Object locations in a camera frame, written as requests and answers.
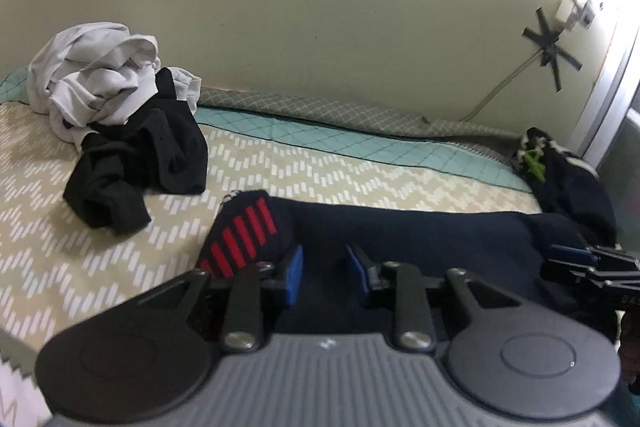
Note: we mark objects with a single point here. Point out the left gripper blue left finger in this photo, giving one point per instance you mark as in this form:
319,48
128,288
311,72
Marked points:
264,283

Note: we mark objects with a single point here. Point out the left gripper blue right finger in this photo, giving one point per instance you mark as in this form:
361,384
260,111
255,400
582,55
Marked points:
399,288

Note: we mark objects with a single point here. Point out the navy red striped sock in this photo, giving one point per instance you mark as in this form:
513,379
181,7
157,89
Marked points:
504,247

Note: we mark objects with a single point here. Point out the navy green patterned sock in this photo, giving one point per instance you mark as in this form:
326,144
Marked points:
564,183

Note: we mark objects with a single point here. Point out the black crumpled garment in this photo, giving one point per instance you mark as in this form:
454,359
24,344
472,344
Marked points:
161,149

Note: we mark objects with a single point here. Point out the black tape cross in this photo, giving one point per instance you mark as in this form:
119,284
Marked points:
547,40

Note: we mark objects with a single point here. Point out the white crumpled garment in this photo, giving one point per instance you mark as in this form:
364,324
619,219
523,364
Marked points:
101,73

